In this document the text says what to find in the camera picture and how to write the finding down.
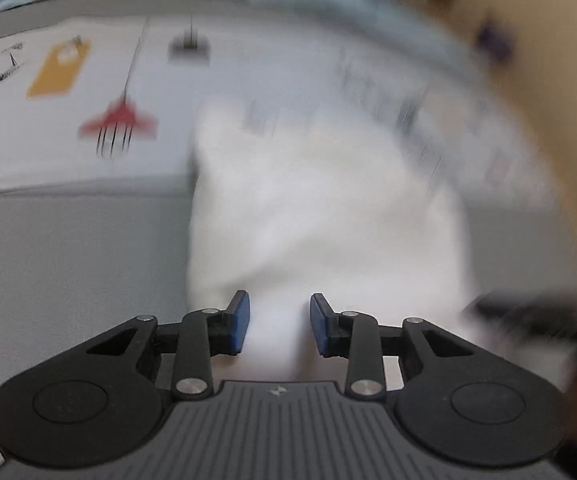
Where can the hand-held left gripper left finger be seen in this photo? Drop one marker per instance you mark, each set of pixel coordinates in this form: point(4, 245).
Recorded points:
point(241, 322)

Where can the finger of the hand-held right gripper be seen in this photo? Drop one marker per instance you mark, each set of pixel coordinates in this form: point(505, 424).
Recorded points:
point(500, 307)

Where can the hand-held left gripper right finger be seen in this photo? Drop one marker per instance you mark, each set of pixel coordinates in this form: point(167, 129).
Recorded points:
point(320, 325)

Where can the white t-shirt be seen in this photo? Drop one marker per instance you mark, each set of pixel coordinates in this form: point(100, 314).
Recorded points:
point(328, 220)

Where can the grey printed bed cover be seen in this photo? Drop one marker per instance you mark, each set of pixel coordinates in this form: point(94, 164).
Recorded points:
point(68, 220)

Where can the purple box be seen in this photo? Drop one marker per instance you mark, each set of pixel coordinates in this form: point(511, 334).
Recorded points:
point(494, 40)

